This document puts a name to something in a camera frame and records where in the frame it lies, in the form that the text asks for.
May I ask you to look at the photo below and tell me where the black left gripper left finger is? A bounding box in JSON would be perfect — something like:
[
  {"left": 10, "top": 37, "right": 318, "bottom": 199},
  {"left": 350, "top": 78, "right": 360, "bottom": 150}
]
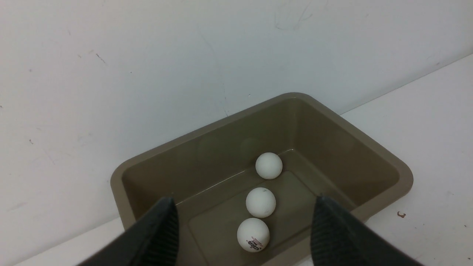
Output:
[{"left": 80, "top": 197, "right": 179, "bottom": 266}]

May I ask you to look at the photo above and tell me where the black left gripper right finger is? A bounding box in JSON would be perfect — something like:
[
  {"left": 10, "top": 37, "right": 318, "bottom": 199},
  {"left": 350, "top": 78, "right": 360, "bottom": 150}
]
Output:
[{"left": 310, "top": 196, "right": 420, "bottom": 266}]

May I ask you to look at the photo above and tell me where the white ping-pong ball printed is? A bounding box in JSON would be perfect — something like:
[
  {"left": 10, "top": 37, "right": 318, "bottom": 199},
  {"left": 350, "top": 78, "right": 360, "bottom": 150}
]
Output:
[{"left": 237, "top": 218, "right": 270, "bottom": 253}]

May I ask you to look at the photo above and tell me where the tan plastic bin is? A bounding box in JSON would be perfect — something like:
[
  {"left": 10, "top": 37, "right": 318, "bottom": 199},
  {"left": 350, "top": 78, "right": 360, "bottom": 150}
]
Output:
[{"left": 110, "top": 92, "right": 414, "bottom": 266}]

